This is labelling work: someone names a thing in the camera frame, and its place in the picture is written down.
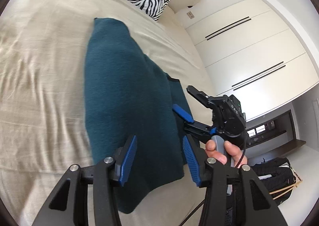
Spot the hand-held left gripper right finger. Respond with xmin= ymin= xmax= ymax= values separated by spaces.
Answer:
xmin=183 ymin=136 xmax=292 ymax=226

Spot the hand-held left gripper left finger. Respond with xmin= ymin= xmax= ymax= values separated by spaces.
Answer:
xmin=32 ymin=135 xmax=137 ymax=226

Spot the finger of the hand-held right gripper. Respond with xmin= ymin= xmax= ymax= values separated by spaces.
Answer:
xmin=187 ymin=86 xmax=228 ymax=109
xmin=172 ymin=104 xmax=217 ymax=140

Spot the teal knit sweater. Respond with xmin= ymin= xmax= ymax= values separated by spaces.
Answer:
xmin=85 ymin=18 xmax=200 ymax=214

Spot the person's right hand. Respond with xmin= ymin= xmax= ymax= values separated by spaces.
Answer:
xmin=204 ymin=140 xmax=248 ymax=170

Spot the dark wooden shelf unit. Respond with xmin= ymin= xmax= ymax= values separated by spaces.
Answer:
xmin=245 ymin=110 xmax=306 ymax=158

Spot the black backpack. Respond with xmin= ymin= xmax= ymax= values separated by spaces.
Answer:
xmin=250 ymin=157 xmax=300 ymax=206

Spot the white wardrobe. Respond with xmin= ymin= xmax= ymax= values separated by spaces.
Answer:
xmin=186 ymin=0 xmax=319 ymax=122

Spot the wooden stick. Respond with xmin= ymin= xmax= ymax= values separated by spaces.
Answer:
xmin=270 ymin=180 xmax=302 ymax=195
xmin=272 ymin=187 xmax=293 ymax=200

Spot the bed with beige sheet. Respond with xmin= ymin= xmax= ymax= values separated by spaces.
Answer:
xmin=0 ymin=0 xmax=215 ymax=226

